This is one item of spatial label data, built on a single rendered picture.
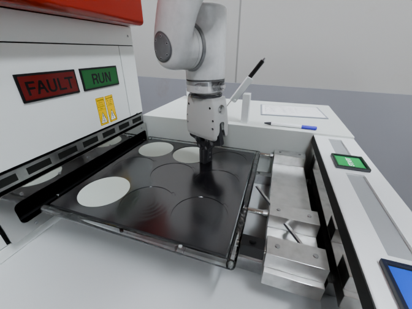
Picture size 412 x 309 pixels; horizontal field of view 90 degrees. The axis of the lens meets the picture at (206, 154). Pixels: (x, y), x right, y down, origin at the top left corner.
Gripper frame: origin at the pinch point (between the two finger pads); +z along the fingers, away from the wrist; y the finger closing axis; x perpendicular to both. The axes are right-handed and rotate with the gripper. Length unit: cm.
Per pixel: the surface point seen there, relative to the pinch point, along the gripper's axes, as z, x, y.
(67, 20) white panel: -29.6, 18.0, 21.2
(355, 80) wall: -5, -150, -3
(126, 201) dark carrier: 2.1, 22.2, 0.0
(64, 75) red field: -19.7, 21.9, 19.1
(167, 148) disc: 1.9, 2.2, 14.1
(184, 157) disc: 1.9, 2.6, 5.8
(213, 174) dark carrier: 2.1, 3.3, -5.5
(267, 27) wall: -40, -131, 60
